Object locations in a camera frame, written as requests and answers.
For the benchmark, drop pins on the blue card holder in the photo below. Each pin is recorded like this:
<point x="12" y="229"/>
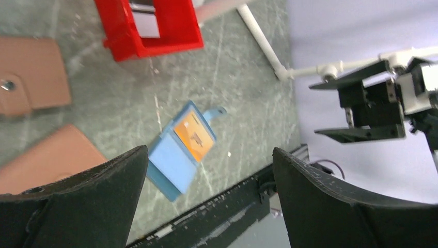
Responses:
<point x="171" y="167"/>

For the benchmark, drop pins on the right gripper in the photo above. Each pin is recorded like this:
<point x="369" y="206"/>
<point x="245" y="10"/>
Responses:
<point x="374" y="97"/>

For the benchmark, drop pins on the orange card in holder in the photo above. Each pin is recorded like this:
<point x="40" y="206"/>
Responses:
<point x="194" y="135"/>

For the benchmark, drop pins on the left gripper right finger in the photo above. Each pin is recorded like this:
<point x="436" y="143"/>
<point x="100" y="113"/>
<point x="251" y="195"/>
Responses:
<point x="321" y="210"/>

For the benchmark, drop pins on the small red plastic bin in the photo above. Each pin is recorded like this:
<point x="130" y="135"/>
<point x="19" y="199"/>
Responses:
<point x="177" y="22"/>

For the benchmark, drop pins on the white card in red bin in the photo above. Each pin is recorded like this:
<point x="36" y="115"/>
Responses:
<point x="144" y="18"/>

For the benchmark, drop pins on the white pvc pipe frame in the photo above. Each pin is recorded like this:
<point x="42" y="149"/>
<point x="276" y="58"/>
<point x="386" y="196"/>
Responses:
<point x="212" y="9"/>

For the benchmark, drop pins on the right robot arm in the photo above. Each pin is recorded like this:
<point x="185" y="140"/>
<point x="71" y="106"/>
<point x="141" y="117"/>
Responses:
<point x="427" y="130"/>

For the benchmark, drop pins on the brown card holder back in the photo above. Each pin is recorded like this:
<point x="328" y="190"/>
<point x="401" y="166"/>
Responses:
<point x="33" y="76"/>

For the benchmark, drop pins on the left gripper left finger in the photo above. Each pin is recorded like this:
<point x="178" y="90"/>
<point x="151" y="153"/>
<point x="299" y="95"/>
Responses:
<point x="94" y="208"/>

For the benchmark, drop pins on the brown card holder front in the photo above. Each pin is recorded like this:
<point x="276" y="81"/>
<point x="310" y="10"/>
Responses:
<point x="64" y="153"/>

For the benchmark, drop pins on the brown card holder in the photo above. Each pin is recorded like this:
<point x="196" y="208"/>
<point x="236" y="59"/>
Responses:
<point x="33" y="76"/>
<point x="64" y="153"/>

